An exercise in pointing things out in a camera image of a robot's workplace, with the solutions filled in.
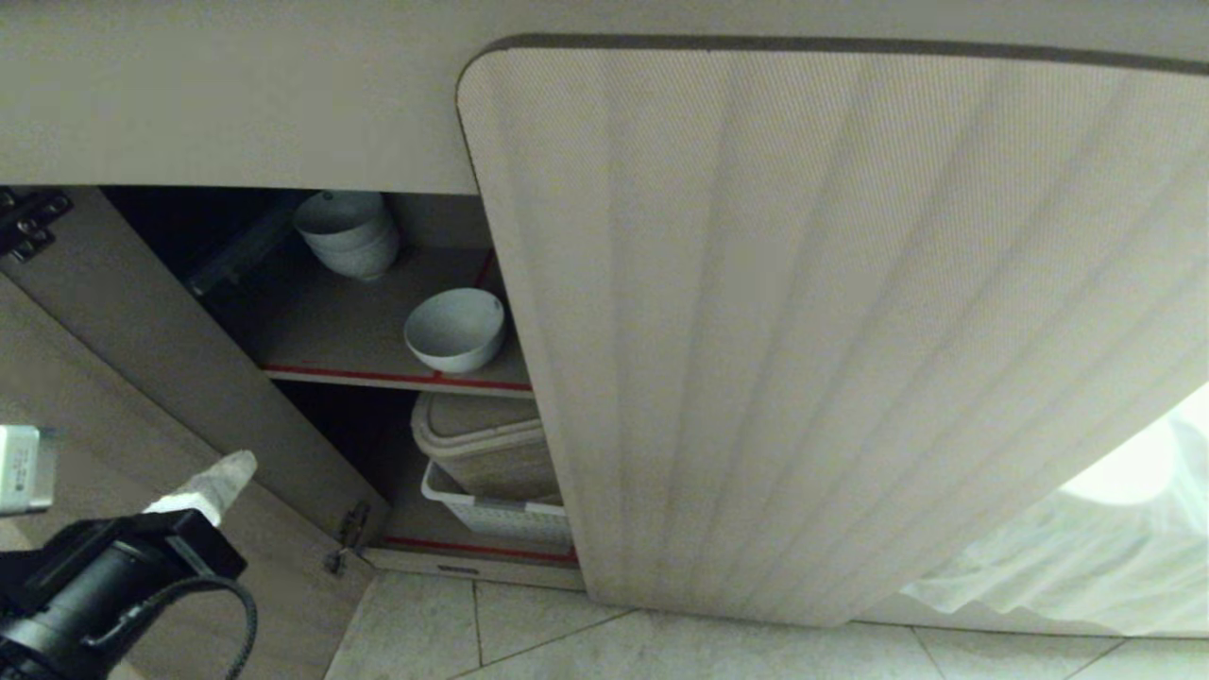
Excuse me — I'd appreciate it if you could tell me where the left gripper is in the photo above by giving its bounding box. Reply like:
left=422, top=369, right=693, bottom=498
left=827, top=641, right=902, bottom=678
left=0, top=450, right=258, bottom=673

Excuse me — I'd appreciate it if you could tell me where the plain beige cabinet door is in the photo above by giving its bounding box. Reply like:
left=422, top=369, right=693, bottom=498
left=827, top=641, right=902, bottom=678
left=0, top=186, right=391, bottom=680

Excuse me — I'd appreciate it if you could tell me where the cabinet shelf with red edge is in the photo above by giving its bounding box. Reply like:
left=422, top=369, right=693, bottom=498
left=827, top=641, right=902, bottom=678
left=194, top=244, right=534, bottom=397

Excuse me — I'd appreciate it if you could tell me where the beige cabinet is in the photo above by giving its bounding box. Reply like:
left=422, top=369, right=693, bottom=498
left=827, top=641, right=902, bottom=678
left=0, top=0, right=1209, bottom=643

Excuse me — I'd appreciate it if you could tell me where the ribbed beige cabinet door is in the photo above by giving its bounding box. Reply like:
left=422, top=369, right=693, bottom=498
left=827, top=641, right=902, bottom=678
left=455, top=47, right=1209, bottom=630

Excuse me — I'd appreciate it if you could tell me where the metal door hinge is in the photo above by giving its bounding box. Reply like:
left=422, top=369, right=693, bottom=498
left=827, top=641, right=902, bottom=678
left=323, top=501, right=373, bottom=578
left=0, top=188, right=76, bottom=264

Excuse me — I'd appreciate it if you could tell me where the beige lidded container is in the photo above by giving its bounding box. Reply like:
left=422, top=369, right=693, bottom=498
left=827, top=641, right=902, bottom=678
left=410, top=391, right=562, bottom=503

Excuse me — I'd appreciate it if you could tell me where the white plastic basket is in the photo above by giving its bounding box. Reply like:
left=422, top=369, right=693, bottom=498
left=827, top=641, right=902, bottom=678
left=420, top=460, right=575, bottom=548

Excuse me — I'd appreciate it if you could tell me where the white sheer cloth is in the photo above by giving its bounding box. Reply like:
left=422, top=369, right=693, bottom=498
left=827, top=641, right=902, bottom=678
left=900, top=382, right=1209, bottom=639

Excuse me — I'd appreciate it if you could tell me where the black cable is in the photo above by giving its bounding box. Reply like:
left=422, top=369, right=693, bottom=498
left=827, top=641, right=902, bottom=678
left=83, top=575, right=259, bottom=680

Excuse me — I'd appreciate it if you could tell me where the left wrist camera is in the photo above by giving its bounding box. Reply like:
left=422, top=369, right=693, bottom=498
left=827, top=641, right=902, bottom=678
left=0, top=424, right=60, bottom=519

